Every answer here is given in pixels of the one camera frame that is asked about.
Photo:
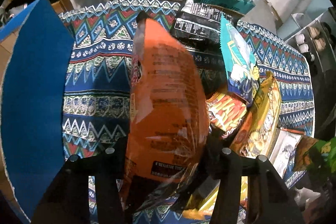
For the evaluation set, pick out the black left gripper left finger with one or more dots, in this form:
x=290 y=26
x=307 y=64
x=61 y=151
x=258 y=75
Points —
x=66 y=200

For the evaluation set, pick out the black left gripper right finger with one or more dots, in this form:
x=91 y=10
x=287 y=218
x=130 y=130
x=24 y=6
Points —
x=268 y=198

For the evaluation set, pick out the small orange snack packet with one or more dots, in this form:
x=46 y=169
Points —
x=226 y=112

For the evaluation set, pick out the large orange snack bag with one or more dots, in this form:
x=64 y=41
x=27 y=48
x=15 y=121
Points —
x=169 y=123

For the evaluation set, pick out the teal snack packet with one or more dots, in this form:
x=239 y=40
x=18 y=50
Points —
x=240 y=64

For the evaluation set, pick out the black snack packet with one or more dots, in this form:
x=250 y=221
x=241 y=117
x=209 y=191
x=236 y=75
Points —
x=196 y=24

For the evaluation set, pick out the white snack packet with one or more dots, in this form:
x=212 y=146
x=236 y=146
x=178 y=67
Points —
x=283 y=145

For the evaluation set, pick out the yellow snack bag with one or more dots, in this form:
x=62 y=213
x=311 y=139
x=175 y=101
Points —
x=253 y=138

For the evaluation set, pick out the green snack packet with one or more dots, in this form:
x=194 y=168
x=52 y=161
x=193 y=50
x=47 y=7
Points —
x=317 y=157

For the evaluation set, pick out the blue cardboard box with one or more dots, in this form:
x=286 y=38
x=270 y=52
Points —
x=35 y=52

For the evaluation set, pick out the shelf with round items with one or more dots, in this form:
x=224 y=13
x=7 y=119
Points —
x=319 y=35

